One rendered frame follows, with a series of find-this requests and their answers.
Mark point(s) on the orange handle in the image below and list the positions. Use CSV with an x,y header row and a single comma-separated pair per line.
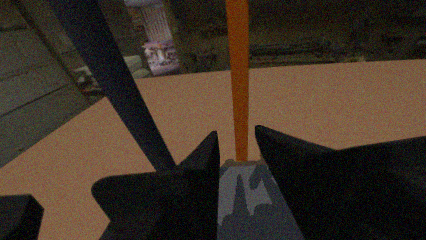
x,y
238,33

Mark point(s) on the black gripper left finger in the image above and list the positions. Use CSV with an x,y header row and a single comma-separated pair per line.
x,y
191,187

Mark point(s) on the grey wire rig with two posts on flat base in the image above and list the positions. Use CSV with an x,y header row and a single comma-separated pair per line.
x,y
250,205

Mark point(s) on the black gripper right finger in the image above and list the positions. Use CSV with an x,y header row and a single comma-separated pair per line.
x,y
318,183

